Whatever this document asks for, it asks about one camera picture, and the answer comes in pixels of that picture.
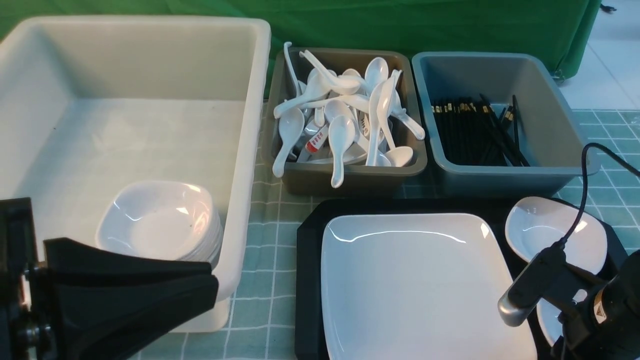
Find white spoon hanging front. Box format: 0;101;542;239
327;115;356;189

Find white ceramic soup spoon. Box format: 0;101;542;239
376;70;414;167

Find white spoon back upright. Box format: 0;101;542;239
364;57;390;94

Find bundle of black chopsticks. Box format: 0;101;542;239
430;95;525;167

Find grey-blue plastic chopstick bin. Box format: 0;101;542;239
412;52;586;198

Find white spoon long diagonal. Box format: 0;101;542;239
273;74;331;119

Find green checked tablecloth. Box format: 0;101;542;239
0;102;640;360

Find green backdrop cloth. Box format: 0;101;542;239
1;0;601;80

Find white spoon top crossing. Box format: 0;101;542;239
299;49;361;95

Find white spoon left leaning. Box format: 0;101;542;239
272;107;306;178

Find brown plastic spoon bin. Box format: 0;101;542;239
261;47;428;198

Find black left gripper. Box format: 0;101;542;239
1;197;219;360

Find large white square plate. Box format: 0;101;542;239
320;213;538;360

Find black camera cable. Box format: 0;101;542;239
557;142;640;248

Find white spoon centre upright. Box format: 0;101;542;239
365;82;384;167

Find white spoon upright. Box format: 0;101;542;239
365;82;384;167
364;57;390;94

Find white spoon handle at rim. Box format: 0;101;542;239
283;41;303;97

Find large white plastic tub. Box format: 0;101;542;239
0;15;271;333

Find white small dish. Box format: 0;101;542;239
535;298;562;347
505;196;608;274

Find stack of white bowls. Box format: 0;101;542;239
94;180;224;264

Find white spoon with red label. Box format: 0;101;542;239
295;123;329;163

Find black plastic serving tray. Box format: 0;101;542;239
294;197;629;360

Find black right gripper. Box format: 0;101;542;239
555;251;640;360

